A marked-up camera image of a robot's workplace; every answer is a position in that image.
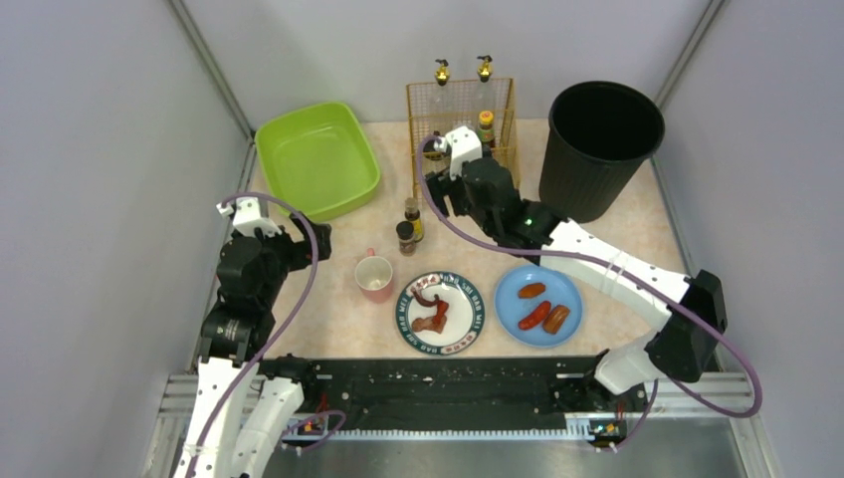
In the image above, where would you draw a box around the red sauce bottle yellow cap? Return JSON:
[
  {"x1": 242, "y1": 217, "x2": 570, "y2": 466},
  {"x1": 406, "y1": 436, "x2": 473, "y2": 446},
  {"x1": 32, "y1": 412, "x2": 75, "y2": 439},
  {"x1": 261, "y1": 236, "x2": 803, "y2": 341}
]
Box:
[{"x1": 477, "y1": 110, "x2": 496, "y2": 149}]

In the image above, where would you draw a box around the dark sauce dispenser bottle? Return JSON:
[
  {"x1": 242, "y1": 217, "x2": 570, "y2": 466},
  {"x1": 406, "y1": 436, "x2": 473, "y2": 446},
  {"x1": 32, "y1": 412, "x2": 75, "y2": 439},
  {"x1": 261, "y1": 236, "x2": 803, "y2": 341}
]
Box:
[{"x1": 429, "y1": 58, "x2": 456, "y2": 159}]

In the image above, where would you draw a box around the clear oil dispenser bottle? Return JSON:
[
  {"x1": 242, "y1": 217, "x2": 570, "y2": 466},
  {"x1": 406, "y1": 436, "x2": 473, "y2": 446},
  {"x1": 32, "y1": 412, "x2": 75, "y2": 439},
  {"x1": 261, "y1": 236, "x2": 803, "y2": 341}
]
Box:
[{"x1": 473, "y1": 55, "x2": 496, "y2": 113}]

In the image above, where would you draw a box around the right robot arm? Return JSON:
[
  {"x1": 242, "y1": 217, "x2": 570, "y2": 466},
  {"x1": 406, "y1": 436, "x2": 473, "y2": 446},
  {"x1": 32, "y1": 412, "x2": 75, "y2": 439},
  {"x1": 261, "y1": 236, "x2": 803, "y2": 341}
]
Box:
[{"x1": 417, "y1": 157, "x2": 727, "y2": 394}]

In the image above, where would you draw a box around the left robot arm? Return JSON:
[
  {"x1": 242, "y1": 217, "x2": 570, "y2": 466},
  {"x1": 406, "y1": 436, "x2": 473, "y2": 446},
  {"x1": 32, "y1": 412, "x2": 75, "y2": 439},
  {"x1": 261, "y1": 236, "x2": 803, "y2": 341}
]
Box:
[{"x1": 173, "y1": 220, "x2": 331, "y2": 477}]

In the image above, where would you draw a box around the small spice bottle yellow label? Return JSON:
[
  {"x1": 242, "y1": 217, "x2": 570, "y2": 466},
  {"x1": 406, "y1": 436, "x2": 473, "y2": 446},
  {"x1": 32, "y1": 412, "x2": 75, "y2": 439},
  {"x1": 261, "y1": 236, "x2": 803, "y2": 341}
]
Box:
[{"x1": 404, "y1": 197, "x2": 424, "y2": 242}]

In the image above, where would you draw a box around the small dark spice jar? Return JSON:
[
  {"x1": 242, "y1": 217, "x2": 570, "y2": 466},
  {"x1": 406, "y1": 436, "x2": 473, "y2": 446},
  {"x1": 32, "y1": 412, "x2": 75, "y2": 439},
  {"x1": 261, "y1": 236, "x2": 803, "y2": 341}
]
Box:
[{"x1": 395, "y1": 221, "x2": 416, "y2": 256}]

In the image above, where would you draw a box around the pink mug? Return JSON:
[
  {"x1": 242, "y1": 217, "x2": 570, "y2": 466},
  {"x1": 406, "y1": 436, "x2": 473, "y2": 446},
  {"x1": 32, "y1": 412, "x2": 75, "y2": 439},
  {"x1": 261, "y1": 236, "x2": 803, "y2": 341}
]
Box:
[{"x1": 353, "y1": 248, "x2": 394, "y2": 304}]

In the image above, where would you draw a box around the green plastic basin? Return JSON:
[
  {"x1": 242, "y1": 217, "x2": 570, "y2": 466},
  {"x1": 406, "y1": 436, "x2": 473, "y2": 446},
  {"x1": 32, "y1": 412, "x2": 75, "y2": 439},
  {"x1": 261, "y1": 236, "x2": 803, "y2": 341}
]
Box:
[{"x1": 255, "y1": 102, "x2": 381, "y2": 222}]

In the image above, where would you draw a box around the upper sausage piece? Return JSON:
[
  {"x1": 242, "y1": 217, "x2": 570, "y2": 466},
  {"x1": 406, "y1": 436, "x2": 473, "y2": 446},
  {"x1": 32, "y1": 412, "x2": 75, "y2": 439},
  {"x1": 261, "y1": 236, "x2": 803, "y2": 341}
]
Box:
[{"x1": 518, "y1": 282, "x2": 546, "y2": 299}]

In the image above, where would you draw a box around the white plate green rim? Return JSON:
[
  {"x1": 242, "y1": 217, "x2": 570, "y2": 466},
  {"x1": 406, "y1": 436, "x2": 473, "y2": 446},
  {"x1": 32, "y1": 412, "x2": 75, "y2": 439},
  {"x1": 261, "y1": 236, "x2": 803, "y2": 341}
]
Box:
[{"x1": 394, "y1": 271, "x2": 486, "y2": 357}]

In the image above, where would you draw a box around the meat scrap on plate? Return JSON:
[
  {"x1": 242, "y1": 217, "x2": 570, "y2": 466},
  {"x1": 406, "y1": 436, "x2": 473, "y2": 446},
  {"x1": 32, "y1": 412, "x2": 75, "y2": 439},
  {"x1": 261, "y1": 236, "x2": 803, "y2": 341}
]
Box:
[{"x1": 411, "y1": 290, "x2": 450, "y2": 334}]

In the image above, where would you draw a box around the blue plate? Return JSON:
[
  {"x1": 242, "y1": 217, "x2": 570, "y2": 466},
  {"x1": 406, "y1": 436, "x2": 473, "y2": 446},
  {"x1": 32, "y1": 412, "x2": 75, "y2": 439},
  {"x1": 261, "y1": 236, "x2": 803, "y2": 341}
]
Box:
[{"x1": 494, "y1": 265, "x2": 584, "y2": 349}]

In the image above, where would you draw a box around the red sausage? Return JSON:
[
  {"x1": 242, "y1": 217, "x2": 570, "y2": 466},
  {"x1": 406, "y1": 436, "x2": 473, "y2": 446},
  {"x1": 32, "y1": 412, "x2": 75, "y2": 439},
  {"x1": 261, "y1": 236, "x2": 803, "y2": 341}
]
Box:
[{"x1": 518, "y1": 301, "x2": 551, "y2": 331}]

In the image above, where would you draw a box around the black trash bin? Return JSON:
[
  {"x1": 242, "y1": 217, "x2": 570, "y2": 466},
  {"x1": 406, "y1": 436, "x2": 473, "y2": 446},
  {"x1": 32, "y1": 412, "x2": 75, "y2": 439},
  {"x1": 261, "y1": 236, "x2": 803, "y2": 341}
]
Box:
[{"x1": 538, "y1": 81, "x2": 666, "y2": 223}]

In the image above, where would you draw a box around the brown sausage piece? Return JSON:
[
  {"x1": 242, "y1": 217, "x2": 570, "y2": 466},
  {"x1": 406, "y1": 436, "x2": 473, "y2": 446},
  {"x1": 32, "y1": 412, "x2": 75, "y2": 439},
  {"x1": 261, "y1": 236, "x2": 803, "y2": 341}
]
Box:
[{"x1": 542, "y1": 305, "x2": 570, "y2": 335}]

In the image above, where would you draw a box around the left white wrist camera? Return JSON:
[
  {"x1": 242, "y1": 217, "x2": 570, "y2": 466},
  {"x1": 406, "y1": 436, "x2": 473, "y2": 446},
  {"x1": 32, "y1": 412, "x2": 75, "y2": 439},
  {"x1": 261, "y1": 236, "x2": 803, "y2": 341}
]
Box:
[{"x1": 216, "y1": 196, "x2": 284, "y2": 239}]

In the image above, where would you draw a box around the gold wire rack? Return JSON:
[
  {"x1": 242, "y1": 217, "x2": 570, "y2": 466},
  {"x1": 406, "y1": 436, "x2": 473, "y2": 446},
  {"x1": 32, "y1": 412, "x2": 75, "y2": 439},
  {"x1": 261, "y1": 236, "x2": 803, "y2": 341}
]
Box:
[{"x1": 406, "y1": 78, "x2": 521, "y2": 184}]

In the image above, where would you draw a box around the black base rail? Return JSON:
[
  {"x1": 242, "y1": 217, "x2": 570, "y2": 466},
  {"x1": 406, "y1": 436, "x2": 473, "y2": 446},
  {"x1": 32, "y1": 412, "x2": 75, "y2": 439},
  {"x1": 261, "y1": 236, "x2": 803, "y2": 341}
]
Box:
[{"x1": 259, "y1": 356, "x2": 650, "y2": 444}]

